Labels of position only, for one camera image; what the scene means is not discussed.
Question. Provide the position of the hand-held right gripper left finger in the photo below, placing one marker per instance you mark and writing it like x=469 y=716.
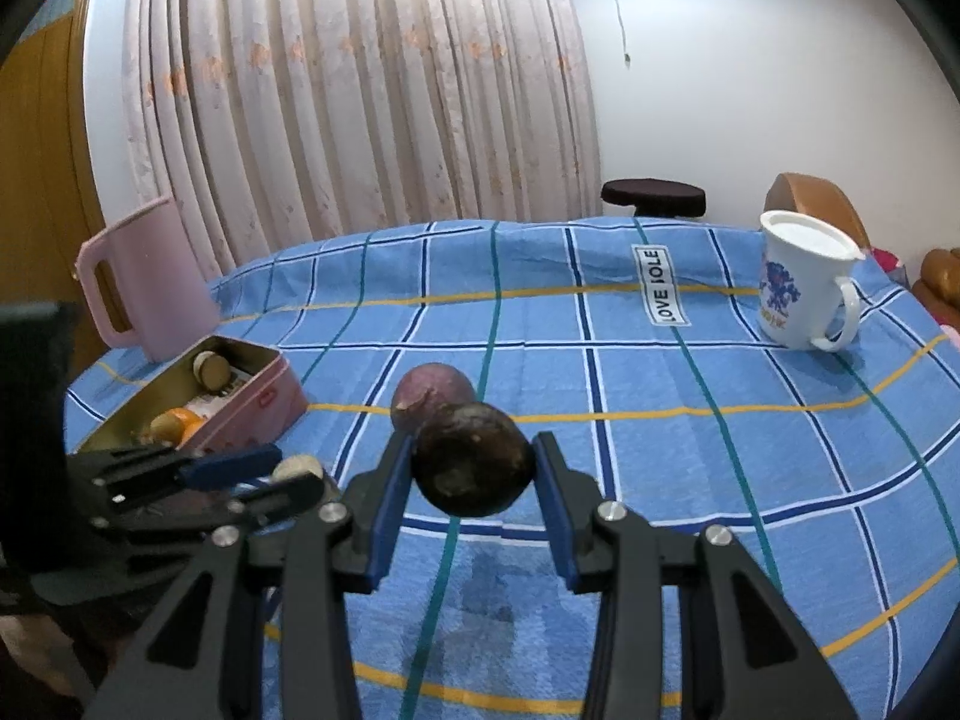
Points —
x=390 y=510

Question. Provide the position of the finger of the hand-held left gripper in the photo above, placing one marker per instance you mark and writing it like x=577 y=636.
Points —
x=232 y=463
x=285 y=495

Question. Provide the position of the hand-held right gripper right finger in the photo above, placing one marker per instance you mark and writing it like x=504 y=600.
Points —
x=555 y=510

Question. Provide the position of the small orange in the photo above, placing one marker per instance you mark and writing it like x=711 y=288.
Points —
x=189 y=426

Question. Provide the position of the pink metal tin box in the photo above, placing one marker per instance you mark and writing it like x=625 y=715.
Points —
x=262 y=397

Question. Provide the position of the tan longan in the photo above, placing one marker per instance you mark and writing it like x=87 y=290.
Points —
x=163 y=429

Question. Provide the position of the dark brown passion fruit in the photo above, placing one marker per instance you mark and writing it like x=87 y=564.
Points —
x=472 y=457

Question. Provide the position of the purple passion fruit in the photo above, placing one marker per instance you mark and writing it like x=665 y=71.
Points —
x=427 y=390

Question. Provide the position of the printed paper leaflet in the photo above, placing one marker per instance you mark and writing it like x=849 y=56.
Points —
x=234 y=382

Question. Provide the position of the blue plaid tablecloth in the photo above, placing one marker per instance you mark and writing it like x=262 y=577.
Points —
x=675 y=427

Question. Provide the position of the pink electric kettle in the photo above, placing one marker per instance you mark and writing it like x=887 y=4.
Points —
x=165 y=277

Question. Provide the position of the white tablecloth label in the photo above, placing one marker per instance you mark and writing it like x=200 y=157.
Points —
x=661 y=285

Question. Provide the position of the wooden door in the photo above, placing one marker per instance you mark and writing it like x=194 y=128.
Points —
x=45 y=165

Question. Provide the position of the white printed mug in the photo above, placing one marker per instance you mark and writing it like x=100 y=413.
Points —
x=795 y=300

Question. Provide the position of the dark round stool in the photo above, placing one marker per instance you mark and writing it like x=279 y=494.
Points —
x=652 y=193

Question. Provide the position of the white mug lid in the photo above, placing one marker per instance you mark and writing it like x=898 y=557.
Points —
x=810 y=234

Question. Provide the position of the beige floral curtain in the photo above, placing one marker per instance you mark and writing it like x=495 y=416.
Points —
x=360 y=90

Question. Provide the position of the wooden chair back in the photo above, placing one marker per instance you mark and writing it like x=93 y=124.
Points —
x=817 y=199

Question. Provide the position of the brown leather sofa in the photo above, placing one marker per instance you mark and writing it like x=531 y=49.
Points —
x=941 y=274

